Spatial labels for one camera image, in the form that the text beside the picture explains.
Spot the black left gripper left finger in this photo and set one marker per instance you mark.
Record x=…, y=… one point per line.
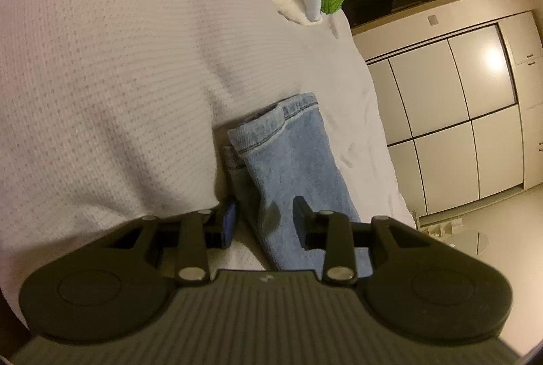
x=122, y=281

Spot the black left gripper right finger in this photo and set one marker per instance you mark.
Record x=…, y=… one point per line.
x=409, y=282

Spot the white bed cover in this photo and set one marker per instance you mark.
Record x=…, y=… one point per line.
x=116, y=109

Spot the blue denim jeans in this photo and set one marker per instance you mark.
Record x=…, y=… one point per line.
x=272, y=157

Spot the white wardrobe cabinet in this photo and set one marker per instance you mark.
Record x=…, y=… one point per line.
x=463, y=114

